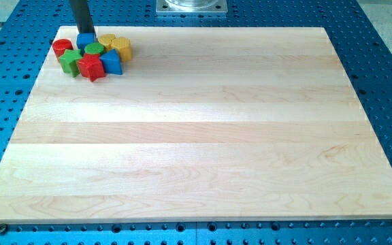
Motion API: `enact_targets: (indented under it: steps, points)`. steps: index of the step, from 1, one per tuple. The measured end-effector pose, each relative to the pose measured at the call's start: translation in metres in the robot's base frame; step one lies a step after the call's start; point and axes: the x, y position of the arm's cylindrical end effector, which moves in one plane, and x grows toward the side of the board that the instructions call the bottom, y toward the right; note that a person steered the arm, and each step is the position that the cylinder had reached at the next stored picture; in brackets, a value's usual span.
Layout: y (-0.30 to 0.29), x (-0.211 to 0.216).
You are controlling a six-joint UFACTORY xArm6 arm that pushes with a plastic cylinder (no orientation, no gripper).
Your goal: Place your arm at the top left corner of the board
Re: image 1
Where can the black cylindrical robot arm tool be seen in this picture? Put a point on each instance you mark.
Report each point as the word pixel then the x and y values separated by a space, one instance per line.
pixel 82 16

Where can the light wooden board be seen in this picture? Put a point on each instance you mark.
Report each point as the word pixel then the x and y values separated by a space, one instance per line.
pixel 205 124

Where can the left board stop screw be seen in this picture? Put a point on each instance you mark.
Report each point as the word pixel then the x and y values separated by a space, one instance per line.
pixel 3 228

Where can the blue triangle block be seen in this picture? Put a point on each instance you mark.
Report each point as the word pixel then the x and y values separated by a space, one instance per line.
pixel 111 62

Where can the yellow hexagon block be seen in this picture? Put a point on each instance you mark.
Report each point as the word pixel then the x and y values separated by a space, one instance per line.
pixel 123 47

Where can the red star block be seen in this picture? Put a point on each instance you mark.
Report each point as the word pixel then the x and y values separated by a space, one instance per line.
pixel 91 67

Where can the yellow cylinder block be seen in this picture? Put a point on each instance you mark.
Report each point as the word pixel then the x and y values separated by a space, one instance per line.
pixel 106 41

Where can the green cylinder block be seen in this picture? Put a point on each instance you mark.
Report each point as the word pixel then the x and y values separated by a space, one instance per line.
pixel 94 48

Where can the blue cube block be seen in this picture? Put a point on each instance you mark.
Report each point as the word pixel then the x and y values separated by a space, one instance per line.
pixel 84 39

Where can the green star block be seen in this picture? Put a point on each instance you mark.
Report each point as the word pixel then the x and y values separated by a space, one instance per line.
pixel 69 62

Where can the red cylinder block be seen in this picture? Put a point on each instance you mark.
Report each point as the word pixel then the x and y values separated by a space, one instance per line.
pixel 59 46

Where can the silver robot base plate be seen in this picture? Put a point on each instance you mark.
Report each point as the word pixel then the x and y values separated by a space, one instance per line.
pixel 191 6

